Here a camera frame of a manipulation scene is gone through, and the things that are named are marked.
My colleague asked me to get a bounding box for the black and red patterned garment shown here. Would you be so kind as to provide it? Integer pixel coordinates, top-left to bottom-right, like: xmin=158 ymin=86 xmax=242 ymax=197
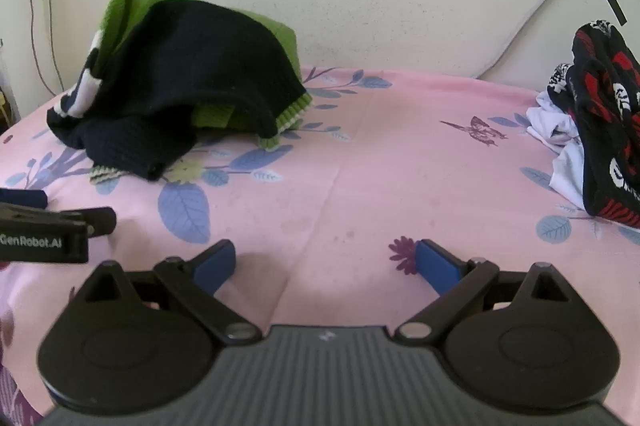
xmin=549 ymin=21 xmax=640 ymax=229

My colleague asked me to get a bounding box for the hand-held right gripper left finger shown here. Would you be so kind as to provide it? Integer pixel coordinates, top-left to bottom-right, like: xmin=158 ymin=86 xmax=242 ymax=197
xmin=75 ymin=240 xmax=262 ymax=347

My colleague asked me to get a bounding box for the pink floral bedsheet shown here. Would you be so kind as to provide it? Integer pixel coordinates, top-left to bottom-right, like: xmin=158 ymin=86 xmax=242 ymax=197
xmin=0 ymin=66 xmax=640 ymax=426

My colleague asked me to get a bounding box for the green and black knit sweater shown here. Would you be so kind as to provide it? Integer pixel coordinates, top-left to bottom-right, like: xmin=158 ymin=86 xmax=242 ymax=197
xmin=46 ymin=0 xmax=313 ymax=182

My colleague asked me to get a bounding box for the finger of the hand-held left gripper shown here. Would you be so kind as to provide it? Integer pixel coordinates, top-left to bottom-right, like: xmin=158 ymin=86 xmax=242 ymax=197
xmin=0 ymin=202 xmax=117 ymax=237
xmin=0 ymin=188 xmax=49 ymax=210

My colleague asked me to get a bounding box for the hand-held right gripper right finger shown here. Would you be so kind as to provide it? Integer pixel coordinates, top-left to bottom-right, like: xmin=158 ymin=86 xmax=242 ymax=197
xmin=396 ymin=239 xmax=576 ymax=349

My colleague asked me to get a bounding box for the white garment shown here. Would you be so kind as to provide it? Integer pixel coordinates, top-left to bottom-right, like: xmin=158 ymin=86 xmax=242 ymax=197
xmin=526 ymin=91 xmax=598 ymax=212

